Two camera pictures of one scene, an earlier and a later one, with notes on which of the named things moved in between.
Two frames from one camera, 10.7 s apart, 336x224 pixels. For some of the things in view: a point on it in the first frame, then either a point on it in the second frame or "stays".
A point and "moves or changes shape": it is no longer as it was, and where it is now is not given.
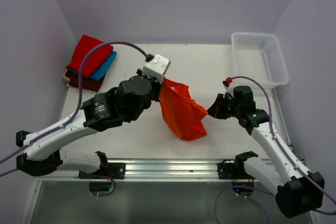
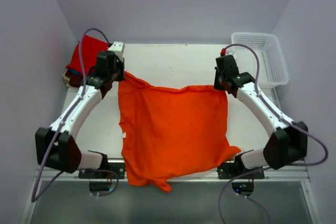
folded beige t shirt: [66, 79] stays
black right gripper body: [234, 109] to [219, 83]
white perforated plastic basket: [258, 55] stays
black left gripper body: [155, 95] to [116, 74]
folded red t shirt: [94, 60] stays
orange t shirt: [182, 114] moves or changes shape
